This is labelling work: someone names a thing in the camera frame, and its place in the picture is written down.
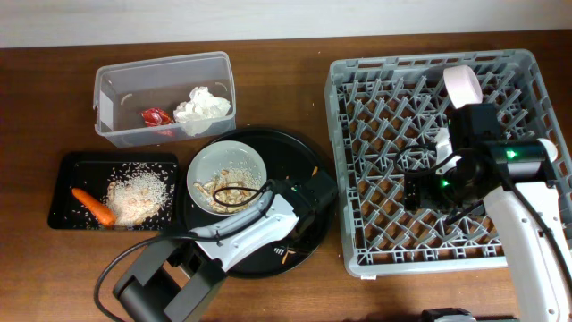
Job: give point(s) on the round black serving tray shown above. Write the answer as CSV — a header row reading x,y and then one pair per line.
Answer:
x,y
285,155

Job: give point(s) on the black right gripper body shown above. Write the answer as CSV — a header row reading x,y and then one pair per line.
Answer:
x,y
430,190

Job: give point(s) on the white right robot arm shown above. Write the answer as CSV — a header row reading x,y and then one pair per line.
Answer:
x,y
515,184

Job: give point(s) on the white cup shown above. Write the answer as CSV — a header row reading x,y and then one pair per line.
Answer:
x,y
550,149

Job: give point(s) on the spilled rice pile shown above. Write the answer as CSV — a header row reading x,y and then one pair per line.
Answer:
x,y
135,199

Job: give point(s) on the pink bowl with rice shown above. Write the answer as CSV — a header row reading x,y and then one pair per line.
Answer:
x,y
462,86

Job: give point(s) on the black rectangular tray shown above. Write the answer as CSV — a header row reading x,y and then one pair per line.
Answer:
x,y
94,171

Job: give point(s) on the grey dishwasher rack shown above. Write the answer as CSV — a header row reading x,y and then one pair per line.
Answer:
x,y
379,111

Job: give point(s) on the wooden chopstick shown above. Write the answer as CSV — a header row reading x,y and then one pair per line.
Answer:
x,y
293,252

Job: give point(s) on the grey plate with food scraps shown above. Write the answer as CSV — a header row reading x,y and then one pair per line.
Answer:
x,y
225,164

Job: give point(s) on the white tissue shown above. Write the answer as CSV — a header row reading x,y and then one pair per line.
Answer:
x,y
198,113

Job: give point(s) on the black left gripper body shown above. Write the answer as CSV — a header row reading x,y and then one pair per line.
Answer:
x,y
308,241

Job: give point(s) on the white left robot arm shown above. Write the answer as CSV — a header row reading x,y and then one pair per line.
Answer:
x,y
148,293

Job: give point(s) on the orange carrot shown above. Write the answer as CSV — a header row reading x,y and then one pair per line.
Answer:
x,y
103,214

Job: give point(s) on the clear plastic waste bin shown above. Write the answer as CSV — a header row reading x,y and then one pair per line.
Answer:
x,y
122,92

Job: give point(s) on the red snack wrapper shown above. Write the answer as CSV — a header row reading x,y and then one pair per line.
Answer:
x,y
154,117

